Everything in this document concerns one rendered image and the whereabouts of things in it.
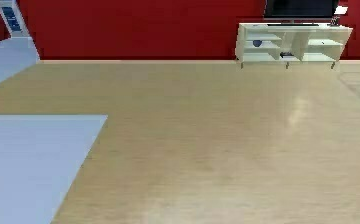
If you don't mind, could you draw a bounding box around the white television stand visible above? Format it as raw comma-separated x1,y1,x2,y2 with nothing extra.
234,22,354,70

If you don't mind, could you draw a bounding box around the black television set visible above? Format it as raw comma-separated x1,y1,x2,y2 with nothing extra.
263,0,340,26

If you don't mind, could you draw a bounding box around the small white box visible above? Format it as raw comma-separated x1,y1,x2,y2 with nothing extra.
334,5,349,16

